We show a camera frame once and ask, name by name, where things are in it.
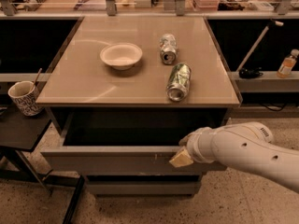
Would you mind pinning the grey bottom drawer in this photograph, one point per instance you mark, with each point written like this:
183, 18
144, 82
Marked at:
144, 184

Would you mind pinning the grey top drawer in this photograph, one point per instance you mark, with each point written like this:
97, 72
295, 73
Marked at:
126, 143

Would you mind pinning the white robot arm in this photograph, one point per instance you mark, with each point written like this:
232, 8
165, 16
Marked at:
247, 147

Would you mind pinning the white paper bowl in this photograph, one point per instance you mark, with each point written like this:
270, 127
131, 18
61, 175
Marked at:
121, 56

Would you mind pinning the grey drawer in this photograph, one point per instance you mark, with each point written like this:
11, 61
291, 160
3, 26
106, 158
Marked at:
144, 184
126, 143

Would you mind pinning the crushed silver soda can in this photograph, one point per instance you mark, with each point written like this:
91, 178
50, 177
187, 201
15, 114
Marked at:
168, 48

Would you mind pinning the orange liquid bottle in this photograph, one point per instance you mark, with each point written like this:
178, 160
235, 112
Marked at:
288, 64

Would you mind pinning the crushed green soda can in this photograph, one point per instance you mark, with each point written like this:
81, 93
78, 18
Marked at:
179, 82

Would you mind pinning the brown stirring stick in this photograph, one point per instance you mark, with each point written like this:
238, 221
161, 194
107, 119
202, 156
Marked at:
36, 79

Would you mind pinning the patterned white mug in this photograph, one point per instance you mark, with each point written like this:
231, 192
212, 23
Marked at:
24, 95

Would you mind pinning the grey drawer cabinet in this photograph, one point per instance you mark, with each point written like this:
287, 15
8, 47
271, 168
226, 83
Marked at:
81, 81

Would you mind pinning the dark side table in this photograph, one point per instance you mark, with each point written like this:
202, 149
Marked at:
19, 133

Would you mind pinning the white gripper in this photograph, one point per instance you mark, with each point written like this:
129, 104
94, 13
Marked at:
196, 146

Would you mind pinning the white rod with black tip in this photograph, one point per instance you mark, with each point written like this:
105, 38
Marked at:
270, 24

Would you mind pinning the black coiled spring holder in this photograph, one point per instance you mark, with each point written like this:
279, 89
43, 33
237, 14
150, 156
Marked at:
33, 5

